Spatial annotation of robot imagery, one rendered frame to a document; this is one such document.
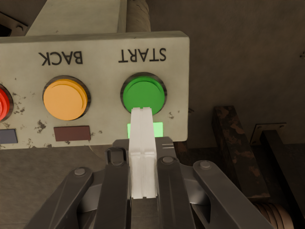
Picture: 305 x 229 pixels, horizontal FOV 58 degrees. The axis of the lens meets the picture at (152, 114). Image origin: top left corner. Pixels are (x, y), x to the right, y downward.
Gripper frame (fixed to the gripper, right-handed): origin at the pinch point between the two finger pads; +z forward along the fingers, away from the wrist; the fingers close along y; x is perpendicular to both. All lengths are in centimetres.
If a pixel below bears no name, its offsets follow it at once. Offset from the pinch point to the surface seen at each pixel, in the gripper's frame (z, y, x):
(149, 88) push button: 8.5, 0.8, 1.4
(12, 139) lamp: 9.5, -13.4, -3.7
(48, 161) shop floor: 96, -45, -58
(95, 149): 23.1, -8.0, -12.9
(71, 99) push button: 8.5, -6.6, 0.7
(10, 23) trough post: 72, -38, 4
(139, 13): 57, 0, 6
